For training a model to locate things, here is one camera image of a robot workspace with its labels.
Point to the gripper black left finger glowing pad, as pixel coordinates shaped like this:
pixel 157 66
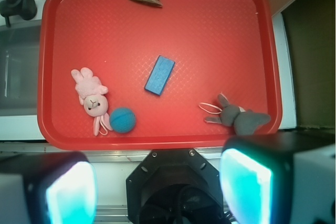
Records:
pixel 48 188

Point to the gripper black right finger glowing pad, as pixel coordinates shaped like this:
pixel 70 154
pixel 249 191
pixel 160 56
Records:
pixel 286 177

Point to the blue felt ball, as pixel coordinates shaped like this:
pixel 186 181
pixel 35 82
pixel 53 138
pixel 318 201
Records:
pixel 122 120

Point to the grey plush bunny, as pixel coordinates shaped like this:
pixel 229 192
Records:
pixel 244 122

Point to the pink plush bunny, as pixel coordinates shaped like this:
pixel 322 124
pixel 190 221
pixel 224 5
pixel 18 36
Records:
pixel 92 96

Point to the metal sink basin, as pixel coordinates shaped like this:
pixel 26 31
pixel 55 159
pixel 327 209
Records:
pixel 19 70

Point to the blue rectangular block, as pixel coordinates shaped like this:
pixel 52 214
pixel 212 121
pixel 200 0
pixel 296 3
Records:
pixel 159 75

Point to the red plastic tray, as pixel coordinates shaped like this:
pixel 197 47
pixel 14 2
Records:
pixel 219 46

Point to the black faucet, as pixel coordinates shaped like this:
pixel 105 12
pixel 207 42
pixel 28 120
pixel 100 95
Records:
pixel 25 9

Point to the black octagonal mount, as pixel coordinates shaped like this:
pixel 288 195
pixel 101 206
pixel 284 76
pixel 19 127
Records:
pixel 175 186

